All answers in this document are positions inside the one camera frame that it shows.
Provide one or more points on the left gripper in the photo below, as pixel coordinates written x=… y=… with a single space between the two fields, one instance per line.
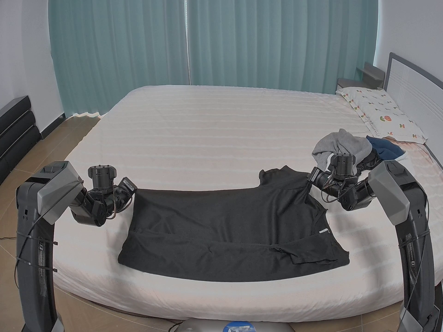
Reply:
x=123 y=200

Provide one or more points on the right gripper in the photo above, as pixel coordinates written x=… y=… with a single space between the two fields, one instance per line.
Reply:
x=327 y=181

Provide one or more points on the black T-shirt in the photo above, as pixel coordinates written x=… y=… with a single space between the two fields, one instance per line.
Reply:
x=225 y=227

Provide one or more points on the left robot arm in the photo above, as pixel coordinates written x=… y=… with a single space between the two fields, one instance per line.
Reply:
x=55 y=192

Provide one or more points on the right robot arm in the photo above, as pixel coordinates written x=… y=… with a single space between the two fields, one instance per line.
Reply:
x=391 y=192

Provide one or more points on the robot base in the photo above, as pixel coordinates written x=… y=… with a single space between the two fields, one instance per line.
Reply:
x=207 y=326

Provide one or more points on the pile of clothes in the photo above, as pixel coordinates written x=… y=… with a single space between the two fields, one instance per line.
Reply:
x=342 y=144

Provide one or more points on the bed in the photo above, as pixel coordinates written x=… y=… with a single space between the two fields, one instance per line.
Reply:
x=225 y=133

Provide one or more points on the white printed pillow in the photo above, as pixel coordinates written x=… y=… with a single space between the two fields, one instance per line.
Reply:
x=380 y=112

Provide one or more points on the grey bedside table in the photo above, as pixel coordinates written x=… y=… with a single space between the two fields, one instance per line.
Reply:
x=368 y=73

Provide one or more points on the black chest of drawers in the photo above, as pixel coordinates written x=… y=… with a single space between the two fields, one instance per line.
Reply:
x=14 y=133

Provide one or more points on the blue-green curtain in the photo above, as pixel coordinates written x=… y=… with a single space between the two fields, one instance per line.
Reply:
x=121 y=40
x=277 y=33

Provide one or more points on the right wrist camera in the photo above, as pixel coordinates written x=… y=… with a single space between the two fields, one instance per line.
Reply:
x=315 y=175

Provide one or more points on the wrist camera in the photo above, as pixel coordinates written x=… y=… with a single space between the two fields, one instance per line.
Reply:
x=128 y=184
x=315 y=175

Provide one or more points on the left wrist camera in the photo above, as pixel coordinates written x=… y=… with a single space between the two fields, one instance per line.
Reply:
x=128 y=184

